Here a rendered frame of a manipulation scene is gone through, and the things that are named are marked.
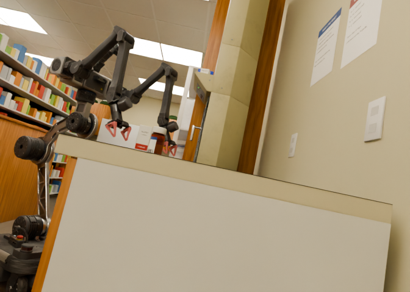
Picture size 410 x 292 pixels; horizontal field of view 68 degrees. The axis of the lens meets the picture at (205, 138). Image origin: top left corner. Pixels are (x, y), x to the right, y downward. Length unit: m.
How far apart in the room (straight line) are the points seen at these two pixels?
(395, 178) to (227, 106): 1.10
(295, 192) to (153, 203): 0.29
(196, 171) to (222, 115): 1.11
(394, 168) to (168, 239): 0.53
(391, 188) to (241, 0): 1.46
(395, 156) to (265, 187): 0.33
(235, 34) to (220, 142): 0.65
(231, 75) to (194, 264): 1.31
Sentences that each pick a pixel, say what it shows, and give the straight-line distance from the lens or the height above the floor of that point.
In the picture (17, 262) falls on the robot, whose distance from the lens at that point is 2.21.
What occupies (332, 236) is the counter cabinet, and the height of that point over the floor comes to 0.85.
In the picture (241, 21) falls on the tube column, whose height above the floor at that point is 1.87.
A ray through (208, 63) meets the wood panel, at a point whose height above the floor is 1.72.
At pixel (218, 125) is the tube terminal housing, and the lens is 1.69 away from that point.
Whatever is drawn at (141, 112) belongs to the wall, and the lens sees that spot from 7.47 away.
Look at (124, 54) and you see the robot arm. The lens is 1.87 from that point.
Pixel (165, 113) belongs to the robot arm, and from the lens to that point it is 2.16.
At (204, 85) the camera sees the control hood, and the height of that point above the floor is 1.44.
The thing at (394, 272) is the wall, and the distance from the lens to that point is 0.79.
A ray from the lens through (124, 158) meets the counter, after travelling 0.63.
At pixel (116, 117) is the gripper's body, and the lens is 1.72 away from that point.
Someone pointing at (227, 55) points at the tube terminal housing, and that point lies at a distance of 1.81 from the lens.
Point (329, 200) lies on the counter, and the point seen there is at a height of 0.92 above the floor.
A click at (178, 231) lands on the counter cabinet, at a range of 0.62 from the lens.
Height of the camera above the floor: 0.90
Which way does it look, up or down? 8 degrees up
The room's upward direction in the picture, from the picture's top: 12 degrees clockwise
